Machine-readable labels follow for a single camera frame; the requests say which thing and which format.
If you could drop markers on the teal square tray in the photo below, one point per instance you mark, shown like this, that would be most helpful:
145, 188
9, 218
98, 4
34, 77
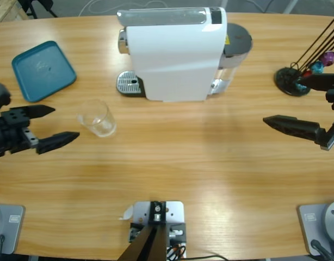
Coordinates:
42, 73

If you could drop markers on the wooden crate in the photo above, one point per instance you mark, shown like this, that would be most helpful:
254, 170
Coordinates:
3, 11

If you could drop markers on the black stand legs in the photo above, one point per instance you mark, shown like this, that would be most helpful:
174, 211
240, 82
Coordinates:
48, 5

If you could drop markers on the black camera post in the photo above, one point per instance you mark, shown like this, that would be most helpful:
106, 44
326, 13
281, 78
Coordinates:
150, 244

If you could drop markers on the red coffee capsule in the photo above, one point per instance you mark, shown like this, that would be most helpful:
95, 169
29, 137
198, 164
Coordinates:
308, 73

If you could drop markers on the clear water tank grey lid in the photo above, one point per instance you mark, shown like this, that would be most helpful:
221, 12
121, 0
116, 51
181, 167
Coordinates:
237, 38

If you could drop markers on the purple coffee capsule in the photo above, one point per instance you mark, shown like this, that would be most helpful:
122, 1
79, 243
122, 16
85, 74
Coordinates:
327, 58

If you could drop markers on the white tape piece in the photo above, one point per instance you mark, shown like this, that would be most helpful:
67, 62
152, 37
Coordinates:
127, 213

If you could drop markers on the white mount block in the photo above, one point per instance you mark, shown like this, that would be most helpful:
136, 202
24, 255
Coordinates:
173, 214

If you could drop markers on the white capsule coffee machine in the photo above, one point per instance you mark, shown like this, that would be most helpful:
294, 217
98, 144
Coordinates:
169, 59

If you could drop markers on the clear glass cup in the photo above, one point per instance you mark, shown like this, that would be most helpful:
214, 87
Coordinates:
97, 122

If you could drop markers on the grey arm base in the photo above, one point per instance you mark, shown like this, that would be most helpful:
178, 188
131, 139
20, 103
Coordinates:
12, 228
311, 231

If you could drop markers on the grey coffee machine lever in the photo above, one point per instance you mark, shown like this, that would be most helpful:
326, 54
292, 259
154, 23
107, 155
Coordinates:
156, 17

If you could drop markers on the teal coffee capsule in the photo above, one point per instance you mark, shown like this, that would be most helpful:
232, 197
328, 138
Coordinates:
301, 87
317, 68

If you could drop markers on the black capsule holder stand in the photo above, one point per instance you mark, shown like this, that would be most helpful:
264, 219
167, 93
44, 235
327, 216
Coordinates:
285, 79

